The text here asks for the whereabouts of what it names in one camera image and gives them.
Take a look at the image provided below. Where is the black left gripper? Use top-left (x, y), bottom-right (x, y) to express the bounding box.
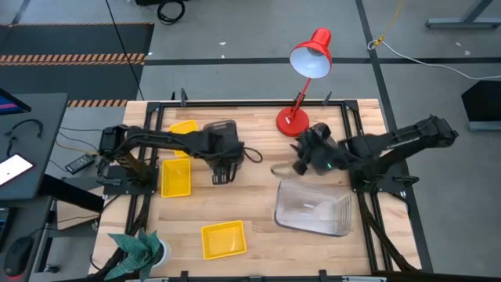
top-left (205, 131), bottom-right (246, 185)

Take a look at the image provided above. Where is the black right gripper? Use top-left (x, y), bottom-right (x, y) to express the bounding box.
top-left (290, 123), bottom-right (348, 176)

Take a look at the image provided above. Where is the smoky dark plastic bin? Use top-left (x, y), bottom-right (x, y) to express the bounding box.
top-left (202, 119), bottom-right (246, 172)

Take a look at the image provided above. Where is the yellow plastic basket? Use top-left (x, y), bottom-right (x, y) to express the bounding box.
top-left (160, 157), bottom-right (193, 198)
top-left (168, 119), bottom-right (200, 158)
top-left (200, 219), bottom-right (248, 261)

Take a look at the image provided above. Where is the clear plastic bin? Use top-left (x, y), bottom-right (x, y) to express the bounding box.
top-left (278, 182), bottom-right (349, 233)
top-left (273, 179), bottom-right (352, 237)

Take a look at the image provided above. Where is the red desk lamp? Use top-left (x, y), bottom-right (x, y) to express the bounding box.
top-left (276, 27), bottom-right (333, 138)

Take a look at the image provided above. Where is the green plant in white pot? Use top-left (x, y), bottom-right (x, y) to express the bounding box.
top-left (103, 229), bottom-right (172, 281)

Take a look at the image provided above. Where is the black power adapter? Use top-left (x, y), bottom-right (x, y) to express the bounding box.
top-left (64, 154), bottom-right (96, 175)

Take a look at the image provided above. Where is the black box on floor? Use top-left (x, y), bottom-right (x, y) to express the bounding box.
top-left (461, 80), bottom-right (501, 132)

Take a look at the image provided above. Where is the dark grey side desk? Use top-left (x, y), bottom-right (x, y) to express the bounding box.
top-left (0, 92), bottom-right (70, 203)

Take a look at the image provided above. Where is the black mat with hazard stripes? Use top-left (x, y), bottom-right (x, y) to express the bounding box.
top-left (0, 22), bottom-right (156, 108)

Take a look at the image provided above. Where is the white-screen phone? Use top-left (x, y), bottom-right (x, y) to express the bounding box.
top-left (0, 153), bottom-right (34, 186)

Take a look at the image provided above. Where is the grey table leg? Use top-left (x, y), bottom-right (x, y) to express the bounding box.
top-left (425, 0), bottom-right (501, 30)

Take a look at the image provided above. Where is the black computer mouse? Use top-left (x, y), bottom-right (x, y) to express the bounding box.
top-left (3, 236), bottom-right (35, 277)

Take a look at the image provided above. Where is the monitor with coloured screen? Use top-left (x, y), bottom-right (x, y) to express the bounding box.
top-left (0, 88), bottom-right (33, 116)

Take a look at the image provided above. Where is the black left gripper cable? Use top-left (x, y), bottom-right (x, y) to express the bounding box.
top-left (241, 146), bottom-right (264, 164)

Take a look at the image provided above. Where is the black metal table frame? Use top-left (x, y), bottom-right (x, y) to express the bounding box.
top-left (89, 88), bottom-right (431, 282)

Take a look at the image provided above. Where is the white floor cable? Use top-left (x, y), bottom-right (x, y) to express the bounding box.
top-left (366, 38), bottom-right (501, 81)

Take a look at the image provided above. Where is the yellow floor cord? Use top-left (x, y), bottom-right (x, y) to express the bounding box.
top-left (373, 0), bottom-right (405, 49)

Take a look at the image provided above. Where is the thin black hanging cable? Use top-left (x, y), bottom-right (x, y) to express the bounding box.
top-left (104, 0), bottom-right (145, 101)

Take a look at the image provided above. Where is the coiled black floor cable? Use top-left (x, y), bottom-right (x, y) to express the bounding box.
top-left (156, 0), bottom-right (186, 26)

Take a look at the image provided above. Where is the black cable on desk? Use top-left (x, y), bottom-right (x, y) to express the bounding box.
top-left (3, 118), bottom-right (45, 157)

